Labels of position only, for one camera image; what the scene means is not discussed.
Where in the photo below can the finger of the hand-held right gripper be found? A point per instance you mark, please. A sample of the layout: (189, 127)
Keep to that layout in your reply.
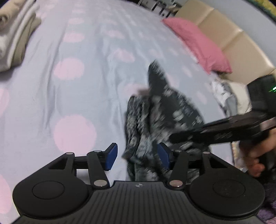
(189, 135)

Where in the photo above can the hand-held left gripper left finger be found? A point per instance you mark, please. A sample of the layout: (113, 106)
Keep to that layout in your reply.
(111, 156)

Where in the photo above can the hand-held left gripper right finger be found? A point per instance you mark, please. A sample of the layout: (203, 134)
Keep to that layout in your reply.
(163, 155)

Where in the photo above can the dark floral garment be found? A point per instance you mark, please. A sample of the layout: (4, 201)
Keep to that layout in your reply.
(163, 112)

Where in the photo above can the person's right hand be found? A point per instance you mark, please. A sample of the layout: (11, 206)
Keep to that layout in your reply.
(254, 155)

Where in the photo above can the grey garment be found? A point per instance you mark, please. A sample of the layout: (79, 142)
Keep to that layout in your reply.
(231, 105)

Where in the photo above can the cream garment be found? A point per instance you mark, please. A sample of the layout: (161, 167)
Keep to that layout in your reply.
(239, 92)

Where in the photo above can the white garment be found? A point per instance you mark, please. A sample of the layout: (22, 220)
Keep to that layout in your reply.
(218, 90)

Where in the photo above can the beige padded headboard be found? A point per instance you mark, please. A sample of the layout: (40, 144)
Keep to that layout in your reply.
(241, 43)

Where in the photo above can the purple fuzzy rug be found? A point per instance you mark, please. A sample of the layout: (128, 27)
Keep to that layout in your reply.
(267, 213)

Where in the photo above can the pink pillow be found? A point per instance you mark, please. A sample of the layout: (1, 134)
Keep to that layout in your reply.
(198, 43)

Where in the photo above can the white nightstand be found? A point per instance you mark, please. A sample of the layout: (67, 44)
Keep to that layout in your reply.
(155, 5)

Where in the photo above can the folded khaki cloth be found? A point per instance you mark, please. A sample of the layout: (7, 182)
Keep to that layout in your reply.
(25, 41)

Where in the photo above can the folded white cloth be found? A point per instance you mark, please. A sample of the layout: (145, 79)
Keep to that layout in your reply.
(21, 28)

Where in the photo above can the folded beige cloth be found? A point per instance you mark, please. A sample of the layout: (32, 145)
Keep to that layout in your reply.
(10, 13)

